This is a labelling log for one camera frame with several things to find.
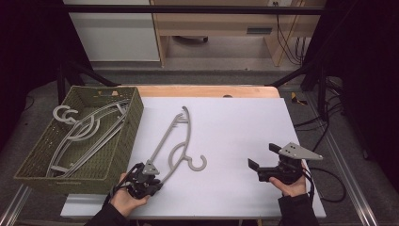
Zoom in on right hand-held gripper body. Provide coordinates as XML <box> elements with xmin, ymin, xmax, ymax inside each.
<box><xmin>257</xmin><ymin>142</ymin><xmax>324</xmax><ymax>185</ymax></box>

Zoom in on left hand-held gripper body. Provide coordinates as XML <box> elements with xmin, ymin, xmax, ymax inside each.
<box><xmin>125</xmin><ymin>160</ymin><xmax>160</xmax><ymax>201</ymax></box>

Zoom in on green woven storage basket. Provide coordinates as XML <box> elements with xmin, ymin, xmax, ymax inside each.
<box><xmin>13</xmin><ymin>85</ymin><xmax>145</xmax><ymax>196</ymax></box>

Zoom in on person's left hand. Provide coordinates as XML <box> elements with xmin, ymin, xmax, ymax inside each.
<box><xmin>109</xmin><ymin>172</ymin><xmax>152</xmax><ymax>218</ymax></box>

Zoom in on person's right hand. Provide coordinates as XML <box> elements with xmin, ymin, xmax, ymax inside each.
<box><xmin>268</xmin><ymin>160</ymin><xmax>311</xmax><ymax>199</ymax></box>

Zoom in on white table mat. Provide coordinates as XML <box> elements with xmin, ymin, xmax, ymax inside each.
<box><xmin>59</xmin><ymin>96</ymin><xmax>327</xmax><ymax>220</ymax></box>

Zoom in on yellow and black floor object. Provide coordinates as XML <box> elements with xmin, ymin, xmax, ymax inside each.
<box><xmin>289</xmin><ymin>91</ymin><xmax>310</xmax><ymax>106</ymax></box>

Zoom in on black stand legs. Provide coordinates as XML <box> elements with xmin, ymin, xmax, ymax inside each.
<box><xmin>56</xmin><ymin>60</ymin><xmax>122</xmax><ymax>106</ymax></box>
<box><xmin>264</xmin><ymin>61</ymin><xmax>329</xmax><ymax>122</ymax></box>

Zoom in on wooden table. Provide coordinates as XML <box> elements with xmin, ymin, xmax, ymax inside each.
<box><xmin>120</xmin><ymin>85</ymin><xmax>281</xmax><ymax>99</ymax></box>

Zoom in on black curtain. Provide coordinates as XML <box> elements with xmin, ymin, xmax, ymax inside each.
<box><xmin>305</xmin><ymin>0</ymin><xmax>399</xmax><ymax>196</ymax></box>
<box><xmin>0</xmin><ymin>0</ymin><xmax>92</xmax><ymax>152</ymax></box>

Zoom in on white cabinet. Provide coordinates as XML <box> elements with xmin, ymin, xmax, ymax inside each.
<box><xmin>61</xmin><ymin>0</ymin><xmax>161</xmax><ymax>63</ymax></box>

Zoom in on light wooden desk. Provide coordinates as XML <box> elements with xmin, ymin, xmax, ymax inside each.
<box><xmin>150</xmin><ymin>0</ymin><xmax>327</xmax><ymax>68</ymax></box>

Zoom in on black floor cables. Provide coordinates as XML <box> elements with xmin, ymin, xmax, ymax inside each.
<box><xmin>293</xmin><ymin>77</ymin><xmax>346</xmax><ymax>149</ymax></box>

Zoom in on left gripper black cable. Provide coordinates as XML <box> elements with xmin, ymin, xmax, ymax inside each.
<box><xmin>107</xmin><ymin>164</ymin><xmax>139</xmax><ymax>202</ymax></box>

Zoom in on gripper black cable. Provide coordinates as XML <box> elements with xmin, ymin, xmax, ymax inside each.
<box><xmin>107</xmin><ymin>164</ymin><xmax>139</xmax><ymax>202</ymax></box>
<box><xmin>305</xmin><ymin>166</ymin><xmax>348</xmax><ymax>205</ymax></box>

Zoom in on aluminium rail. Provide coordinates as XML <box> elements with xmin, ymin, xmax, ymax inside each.
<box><xmin>0</xmin><ymin>184</ymin><xmax>33</xmax><ymax>226</ymax></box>
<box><xmin>304</xmin><ymin>93</ymin><xmax>381</xmax><ymax>226</ymax></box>

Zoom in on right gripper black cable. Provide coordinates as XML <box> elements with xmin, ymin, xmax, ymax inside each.
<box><xmin>305</xmin><ymin>166</ymin><xmax>348</xmax><ymax>205</ymax></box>

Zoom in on hanging black cables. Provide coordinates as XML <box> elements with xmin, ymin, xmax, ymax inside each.
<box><xmin>274</xmin><ymin>1</ymin><xmax>312</xmax><ymax>67</ymax></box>

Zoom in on black horizontal frame bar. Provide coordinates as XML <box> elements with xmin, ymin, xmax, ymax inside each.
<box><xmin>61</xmin><ymin>4</ymin><xmax>326</xmax><ymax>16</ymax></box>

